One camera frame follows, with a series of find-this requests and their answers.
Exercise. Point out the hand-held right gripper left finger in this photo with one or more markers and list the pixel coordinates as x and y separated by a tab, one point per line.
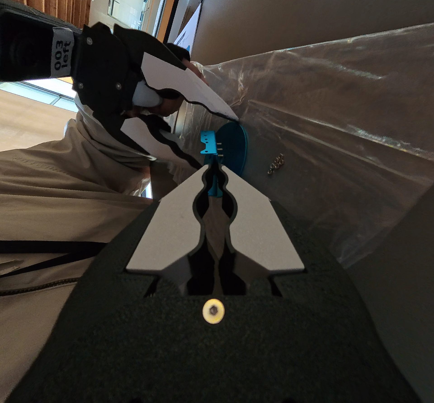
162	240

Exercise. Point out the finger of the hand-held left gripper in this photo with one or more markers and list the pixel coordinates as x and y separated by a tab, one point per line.
190	84
149	135

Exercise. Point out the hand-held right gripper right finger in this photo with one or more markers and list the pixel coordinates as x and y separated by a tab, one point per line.
268	240

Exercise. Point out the blue U-shaped metal bracket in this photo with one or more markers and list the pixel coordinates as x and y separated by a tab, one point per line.
212	145

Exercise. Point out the cluster of small brass screws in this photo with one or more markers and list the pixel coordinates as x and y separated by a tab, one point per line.
276	164

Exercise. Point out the blue round metal plate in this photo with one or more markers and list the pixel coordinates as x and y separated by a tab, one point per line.
234	148

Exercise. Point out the grey desk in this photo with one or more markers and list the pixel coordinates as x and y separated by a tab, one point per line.
305	2

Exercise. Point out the person's left hand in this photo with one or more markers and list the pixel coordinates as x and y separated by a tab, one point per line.
171	106

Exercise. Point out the white paper sheet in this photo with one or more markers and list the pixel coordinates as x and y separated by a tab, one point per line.
190	30

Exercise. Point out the large clear plastic bag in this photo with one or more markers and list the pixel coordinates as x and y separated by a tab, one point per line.
339	80

